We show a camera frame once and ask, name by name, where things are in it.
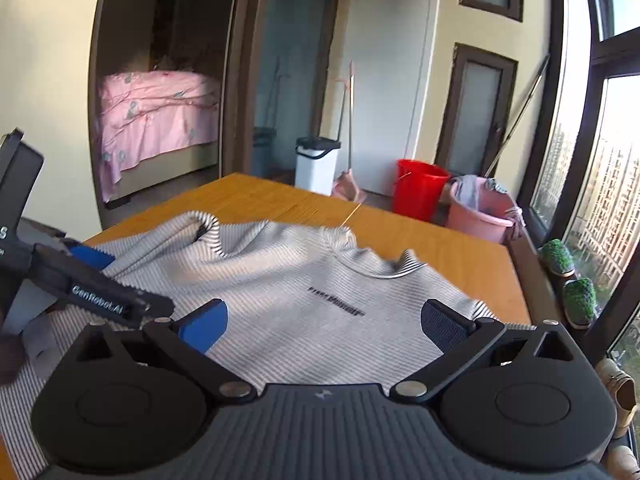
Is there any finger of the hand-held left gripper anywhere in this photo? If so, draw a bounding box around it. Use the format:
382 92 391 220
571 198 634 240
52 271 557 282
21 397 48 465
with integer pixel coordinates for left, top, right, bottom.
60 242 117 273
126 286 177 322

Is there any grey cloth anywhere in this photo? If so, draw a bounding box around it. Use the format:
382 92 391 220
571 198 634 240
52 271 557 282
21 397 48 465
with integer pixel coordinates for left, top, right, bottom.
454 175 481 208

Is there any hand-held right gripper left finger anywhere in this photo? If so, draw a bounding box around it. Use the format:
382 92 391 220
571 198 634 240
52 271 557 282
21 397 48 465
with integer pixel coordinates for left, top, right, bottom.
75 298 258 403

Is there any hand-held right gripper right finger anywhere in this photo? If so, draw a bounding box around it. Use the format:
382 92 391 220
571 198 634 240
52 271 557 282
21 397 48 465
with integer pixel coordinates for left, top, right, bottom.
389 298 576 403

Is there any glass sliding door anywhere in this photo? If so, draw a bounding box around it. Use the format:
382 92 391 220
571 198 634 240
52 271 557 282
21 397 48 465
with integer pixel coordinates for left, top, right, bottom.
225 0 346 181

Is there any white bin with black lid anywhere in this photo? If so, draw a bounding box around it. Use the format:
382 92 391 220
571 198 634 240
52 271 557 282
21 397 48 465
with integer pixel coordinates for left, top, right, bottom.
294 136 342 197

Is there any red plastic bucket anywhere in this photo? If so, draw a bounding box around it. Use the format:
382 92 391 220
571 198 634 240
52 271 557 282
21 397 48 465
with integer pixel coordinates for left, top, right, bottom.
391 159 451 222

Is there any frosted window with brown frame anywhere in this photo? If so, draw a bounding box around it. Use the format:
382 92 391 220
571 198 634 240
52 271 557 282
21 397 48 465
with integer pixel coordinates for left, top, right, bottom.
435 42 518 178

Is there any striped sweater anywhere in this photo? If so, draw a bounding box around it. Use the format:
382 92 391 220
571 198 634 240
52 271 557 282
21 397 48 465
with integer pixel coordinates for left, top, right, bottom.
0 211 536 480

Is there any brownish cloth on basin rim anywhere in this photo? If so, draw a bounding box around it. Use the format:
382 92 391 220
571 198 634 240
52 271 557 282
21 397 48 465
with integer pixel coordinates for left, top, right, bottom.
505 207 526 241

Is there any large black-framed window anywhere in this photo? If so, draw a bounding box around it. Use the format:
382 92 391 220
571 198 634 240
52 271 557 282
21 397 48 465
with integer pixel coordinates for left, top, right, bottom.
520 0 640 361

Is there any bed with pink floral bedding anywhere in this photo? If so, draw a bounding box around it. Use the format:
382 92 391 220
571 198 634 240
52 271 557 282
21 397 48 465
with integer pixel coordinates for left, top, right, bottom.
95 50 223 206

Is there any mop pole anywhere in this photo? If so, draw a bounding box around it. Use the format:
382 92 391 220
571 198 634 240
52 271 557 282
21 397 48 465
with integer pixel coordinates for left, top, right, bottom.
482 54 551 176

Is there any beige shoe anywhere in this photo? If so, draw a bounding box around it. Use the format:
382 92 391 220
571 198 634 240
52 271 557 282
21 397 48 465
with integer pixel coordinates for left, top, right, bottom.
602 445 640 480
595 357 638 438

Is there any pink plastic basin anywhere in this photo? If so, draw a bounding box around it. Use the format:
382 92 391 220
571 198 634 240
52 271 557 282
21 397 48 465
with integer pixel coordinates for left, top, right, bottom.
445 175 523 245

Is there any person's left hand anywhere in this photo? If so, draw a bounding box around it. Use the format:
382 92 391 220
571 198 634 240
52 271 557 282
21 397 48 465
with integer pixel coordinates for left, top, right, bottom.
0 336 27 387

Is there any white door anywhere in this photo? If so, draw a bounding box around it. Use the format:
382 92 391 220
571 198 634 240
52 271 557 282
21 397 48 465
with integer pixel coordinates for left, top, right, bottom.
340 0 436 196

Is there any row of apartment buildings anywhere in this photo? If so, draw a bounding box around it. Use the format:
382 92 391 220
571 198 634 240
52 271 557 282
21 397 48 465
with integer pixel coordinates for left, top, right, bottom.
532 125 640 286

